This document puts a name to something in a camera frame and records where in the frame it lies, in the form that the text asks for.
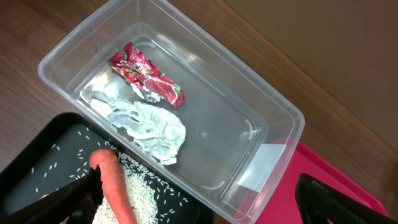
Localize orange carrot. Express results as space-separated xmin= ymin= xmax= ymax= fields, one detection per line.
xmin=90 ymin=148 xmax=137 ymax=224

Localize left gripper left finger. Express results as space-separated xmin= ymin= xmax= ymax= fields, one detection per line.
xmin=1 ymin=167 xmax=104 ymax=224

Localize red snack wrapper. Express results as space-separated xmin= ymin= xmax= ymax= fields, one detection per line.
xmin=108 ymin=42 xmax=185 ymax=108

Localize white tissue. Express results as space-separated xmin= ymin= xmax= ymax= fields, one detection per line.
xmin=81 ymin=90 xmax=186 ymax=165

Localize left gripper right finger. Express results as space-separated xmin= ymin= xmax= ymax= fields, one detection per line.
xmin=295 ymin=174 xmax=397 ymax=224

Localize black plastic tray bin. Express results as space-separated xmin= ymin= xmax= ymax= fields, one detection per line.
xmin=1 ymin=113 xmax=214 ymax=223

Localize red serving tray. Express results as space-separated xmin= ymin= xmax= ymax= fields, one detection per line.
xmin=233 ymin=136 xmax=388 ymax=224

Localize white rice leftovers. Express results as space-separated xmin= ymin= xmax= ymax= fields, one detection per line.
xmin=30 ymin=130 xmax=190 ymax=224

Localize clear plastic storage bin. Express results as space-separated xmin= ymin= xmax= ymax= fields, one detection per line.
xmin=39 ymin=1 xmax=304 ymax=223

